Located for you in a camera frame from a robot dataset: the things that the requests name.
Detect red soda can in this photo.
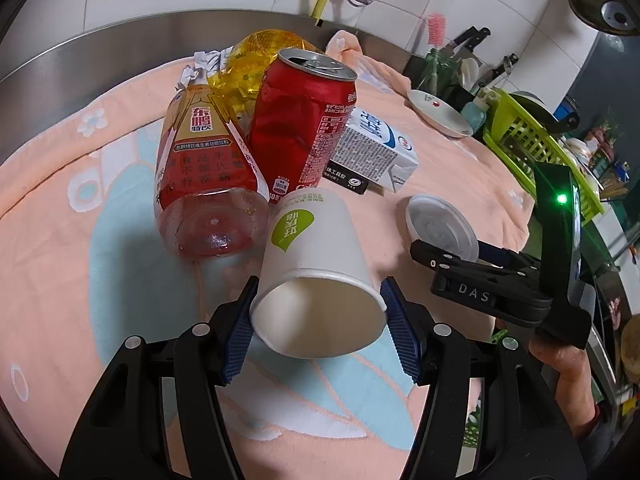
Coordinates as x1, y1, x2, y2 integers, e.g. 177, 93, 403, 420
248, 47, 359, 206

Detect green glass jar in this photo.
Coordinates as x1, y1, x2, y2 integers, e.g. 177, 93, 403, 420
417, 49, 458, 96

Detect black-handled knives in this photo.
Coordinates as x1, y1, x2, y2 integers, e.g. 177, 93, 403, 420
452, 26, 491, 57

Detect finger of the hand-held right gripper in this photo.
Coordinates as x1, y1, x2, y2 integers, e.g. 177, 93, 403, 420
410, 240, 554, 327
476, 241, 543, 275

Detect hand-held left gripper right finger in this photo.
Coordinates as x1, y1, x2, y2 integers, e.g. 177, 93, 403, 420
379, 277, 588, 480

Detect clear plastic lid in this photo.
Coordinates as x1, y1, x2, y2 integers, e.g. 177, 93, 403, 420
404, 195, 479, 261

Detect clear plastic bottle red label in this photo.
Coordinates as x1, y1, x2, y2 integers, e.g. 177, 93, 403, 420
153, 82, 271, 259

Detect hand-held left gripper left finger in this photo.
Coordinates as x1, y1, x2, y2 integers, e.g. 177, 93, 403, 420
60, 276, 261, 480

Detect white paper cup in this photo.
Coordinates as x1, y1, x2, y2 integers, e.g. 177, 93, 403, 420
249, 187, 387, 359

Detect black wok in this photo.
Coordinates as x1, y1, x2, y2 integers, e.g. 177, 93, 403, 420
510, 91, 581, 134

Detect bundle of chopsticks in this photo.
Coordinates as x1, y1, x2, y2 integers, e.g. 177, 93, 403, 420
599, 179, 632, 200

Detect yellow plastic bag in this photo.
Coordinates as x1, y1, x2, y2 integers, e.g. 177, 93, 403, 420
207, 29, 321, 116

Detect white plate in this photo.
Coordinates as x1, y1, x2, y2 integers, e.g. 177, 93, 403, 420
406, 89, 474, 139

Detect pink bottle brush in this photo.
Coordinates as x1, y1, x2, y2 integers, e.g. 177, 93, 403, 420
427, 14, 448, 52

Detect peach flower-print towel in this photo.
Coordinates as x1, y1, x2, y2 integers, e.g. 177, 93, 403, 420
0, 30, 536, 480

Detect white milk carton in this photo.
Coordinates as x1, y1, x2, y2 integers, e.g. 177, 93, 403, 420
325, 107, 420, 194

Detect hanging metal pan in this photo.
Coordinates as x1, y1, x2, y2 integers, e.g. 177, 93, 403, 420
568, 0, 640, 37

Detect green plastic dish rack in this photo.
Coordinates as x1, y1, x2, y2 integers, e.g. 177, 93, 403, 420
482, 87, 608, 221

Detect person's right hand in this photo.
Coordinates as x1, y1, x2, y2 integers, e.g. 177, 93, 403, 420
492, 330, 597, 428

